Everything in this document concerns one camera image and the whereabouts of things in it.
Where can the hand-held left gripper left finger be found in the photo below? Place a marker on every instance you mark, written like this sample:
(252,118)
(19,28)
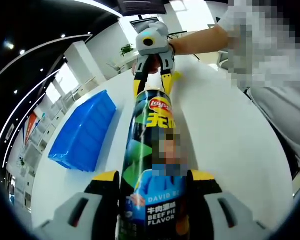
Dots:
(90,207)

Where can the blue plastic box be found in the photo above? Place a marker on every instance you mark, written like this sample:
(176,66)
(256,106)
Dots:
(82,135)

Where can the green potted plant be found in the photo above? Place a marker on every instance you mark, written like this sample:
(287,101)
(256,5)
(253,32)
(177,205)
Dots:
(126,50)

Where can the row of white desks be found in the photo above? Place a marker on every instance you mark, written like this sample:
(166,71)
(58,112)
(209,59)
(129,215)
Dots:
(40,150)

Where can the orange blue wall poster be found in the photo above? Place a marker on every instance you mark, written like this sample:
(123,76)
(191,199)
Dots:
(31,127)

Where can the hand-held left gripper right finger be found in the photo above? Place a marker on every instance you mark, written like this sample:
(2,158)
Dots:
(215,207)

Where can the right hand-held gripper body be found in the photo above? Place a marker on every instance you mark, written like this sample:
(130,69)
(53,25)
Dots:
(152,42)

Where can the green black chip container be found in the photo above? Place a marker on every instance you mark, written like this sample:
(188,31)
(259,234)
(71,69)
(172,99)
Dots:
(145,155)

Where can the person's right hand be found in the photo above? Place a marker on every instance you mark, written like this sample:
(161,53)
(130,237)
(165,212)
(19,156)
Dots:
(155,65)

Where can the white table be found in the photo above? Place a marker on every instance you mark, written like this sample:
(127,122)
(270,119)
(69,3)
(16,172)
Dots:
(227,137)

